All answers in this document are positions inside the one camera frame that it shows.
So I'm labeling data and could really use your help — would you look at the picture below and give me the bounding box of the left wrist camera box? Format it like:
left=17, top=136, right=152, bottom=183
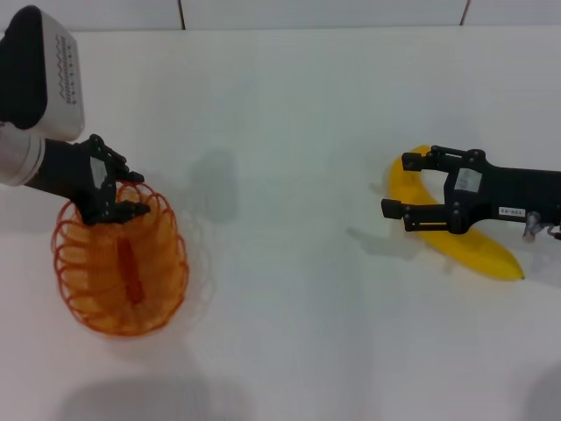
left=0, top=4, right=87, bottom=142

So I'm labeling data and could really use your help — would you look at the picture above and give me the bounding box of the orange wire basket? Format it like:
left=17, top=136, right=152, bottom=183
left=53, top=179, right=191, bottom=339

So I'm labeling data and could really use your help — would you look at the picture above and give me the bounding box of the yellow banana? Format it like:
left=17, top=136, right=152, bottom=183
left=387, top=144, right=527, bottom=282

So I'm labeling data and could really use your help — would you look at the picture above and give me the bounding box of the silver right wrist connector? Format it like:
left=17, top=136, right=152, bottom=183
left=522, top=210, right=543, bottom=243

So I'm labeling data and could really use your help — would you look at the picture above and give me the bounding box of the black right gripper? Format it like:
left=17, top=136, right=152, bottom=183
left=380, top=145, right=561, bottom=236

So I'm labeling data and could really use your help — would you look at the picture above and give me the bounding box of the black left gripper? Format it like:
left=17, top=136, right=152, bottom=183
left=29, top=133, right=153, bottom=225

